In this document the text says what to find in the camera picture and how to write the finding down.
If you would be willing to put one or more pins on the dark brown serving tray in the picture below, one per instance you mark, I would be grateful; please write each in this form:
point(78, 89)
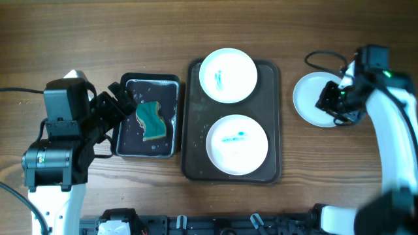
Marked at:
point(201, 112)

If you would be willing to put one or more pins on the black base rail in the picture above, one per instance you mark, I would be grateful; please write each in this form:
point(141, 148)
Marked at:
point(126, 221)

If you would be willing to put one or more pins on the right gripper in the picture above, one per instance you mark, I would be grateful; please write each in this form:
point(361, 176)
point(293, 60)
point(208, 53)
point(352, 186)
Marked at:
point(324, 103)

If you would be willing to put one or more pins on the green yellow sponge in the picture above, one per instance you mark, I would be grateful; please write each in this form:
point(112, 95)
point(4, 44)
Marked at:
point(150, 121)

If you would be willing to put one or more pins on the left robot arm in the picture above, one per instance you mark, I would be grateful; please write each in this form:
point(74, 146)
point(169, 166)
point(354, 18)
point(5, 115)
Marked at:
point(56, 167)

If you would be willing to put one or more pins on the black sponge tray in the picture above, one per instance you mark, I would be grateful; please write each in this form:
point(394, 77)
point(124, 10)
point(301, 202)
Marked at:
point(128, 137)

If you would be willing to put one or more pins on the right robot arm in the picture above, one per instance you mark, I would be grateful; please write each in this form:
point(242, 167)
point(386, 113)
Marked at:
point(370, 87)

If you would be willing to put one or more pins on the pale blue plate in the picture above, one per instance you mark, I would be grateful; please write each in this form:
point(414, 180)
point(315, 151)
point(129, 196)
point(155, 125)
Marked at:
point(306, 94)

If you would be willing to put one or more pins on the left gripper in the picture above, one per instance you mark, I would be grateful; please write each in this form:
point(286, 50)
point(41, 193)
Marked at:
point(117, 113)

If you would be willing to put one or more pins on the white plate top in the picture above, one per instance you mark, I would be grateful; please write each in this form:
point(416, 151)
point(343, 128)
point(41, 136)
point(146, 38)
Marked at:
point(228, 75)

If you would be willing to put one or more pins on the white plate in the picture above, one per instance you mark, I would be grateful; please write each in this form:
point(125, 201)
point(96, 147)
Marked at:
point(228, 75)
point(236, 145)

